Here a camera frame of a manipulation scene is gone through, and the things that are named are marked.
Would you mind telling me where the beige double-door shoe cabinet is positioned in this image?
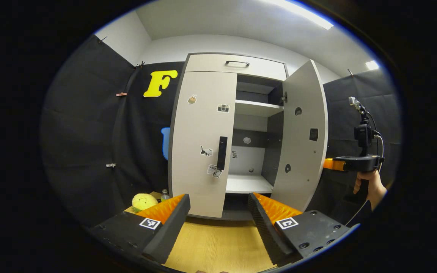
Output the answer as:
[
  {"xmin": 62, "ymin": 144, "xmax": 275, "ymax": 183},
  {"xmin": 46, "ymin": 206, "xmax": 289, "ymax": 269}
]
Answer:
[{"xmin": 167, "ymin": 52, "xmax": 329, "ymax": 221}]

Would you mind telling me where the yellow plush toy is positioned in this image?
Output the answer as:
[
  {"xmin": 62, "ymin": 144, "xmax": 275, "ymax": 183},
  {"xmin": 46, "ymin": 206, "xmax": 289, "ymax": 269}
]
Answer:
[{"xmin": 132, "ymin": 193, "xmax": 159, "ymax": 213}]

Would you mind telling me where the black door handle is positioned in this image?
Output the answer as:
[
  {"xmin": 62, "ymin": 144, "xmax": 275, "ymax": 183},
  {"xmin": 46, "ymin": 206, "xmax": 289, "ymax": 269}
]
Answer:
[{"xmin": 217, "ymin": 136, "xmax": 228, "ymax": 171}]

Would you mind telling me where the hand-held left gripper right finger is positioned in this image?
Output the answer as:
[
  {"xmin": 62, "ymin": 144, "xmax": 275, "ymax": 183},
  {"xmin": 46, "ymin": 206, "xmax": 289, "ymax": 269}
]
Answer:
[{"xmin": 248, "ymin": 192, "xmax": 352, "ymax": 267}]

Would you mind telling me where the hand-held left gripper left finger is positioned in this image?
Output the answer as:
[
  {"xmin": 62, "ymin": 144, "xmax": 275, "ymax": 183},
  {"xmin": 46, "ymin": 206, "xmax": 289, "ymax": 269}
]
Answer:
[{"xmin": 90, "ymin": 193, "xmax": 191, "ymax": 265}]

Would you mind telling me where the beige shoe cabinet door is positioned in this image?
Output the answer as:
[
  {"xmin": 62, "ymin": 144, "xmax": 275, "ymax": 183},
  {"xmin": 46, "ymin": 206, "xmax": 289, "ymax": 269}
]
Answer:
[
  {"xmin": 270, "ymin": 60, "xmax": 329, "ymax": 213},
  {"xmin": 170, "ymin": 71, "xmax": 238, "ymax": 218}
]

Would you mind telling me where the white cabinet shelf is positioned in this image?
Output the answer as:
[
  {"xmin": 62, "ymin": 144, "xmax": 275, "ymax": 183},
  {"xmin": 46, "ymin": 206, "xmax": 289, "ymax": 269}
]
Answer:
[
  {"xmin": 225, "ymin": 174, "xmax": 274, "ymax": 194},
  {"xmin": 235, "ymin": 99, "xmax": 284, "ymax": 117}
]

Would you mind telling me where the black backdrop cloth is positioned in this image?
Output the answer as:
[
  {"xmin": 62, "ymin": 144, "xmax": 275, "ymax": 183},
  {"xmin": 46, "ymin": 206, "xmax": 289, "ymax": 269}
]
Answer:
[{"xmin": 40, "ymin": 34, "xmax": 403, "ymax": 232}]

